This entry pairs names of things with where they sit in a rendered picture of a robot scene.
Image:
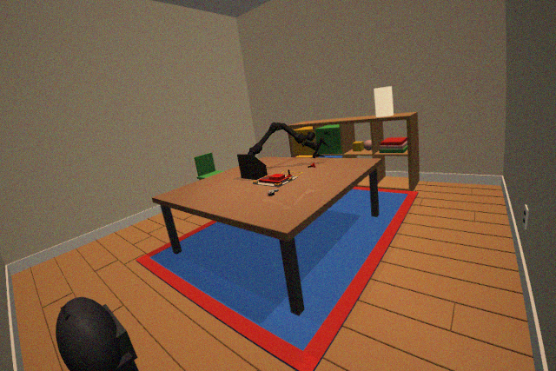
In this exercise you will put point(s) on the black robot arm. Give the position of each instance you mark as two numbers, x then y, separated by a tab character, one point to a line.
277	126

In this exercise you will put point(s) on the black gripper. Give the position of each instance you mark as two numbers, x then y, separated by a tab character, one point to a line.
314	146

